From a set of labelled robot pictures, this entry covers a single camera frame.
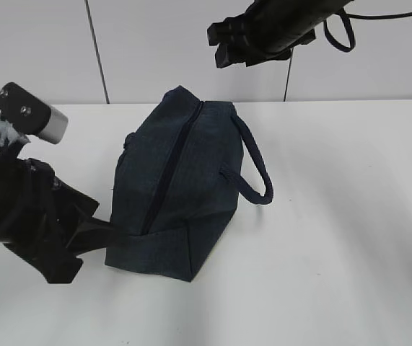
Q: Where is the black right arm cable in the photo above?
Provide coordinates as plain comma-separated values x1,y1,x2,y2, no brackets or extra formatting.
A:
323,0,412,53

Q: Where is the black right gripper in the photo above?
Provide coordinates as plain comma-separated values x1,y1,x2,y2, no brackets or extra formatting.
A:
207,6,316,68

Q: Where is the dark blue lunch bag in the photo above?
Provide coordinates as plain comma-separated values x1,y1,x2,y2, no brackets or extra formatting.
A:
105,86,273,282

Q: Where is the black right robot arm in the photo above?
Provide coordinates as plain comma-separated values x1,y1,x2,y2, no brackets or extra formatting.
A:
207,0,356,68

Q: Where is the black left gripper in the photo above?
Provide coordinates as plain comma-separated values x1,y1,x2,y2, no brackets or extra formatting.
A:
0,157,120,284

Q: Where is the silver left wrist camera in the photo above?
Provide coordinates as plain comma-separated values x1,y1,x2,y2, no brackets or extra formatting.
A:
0,82,69,144

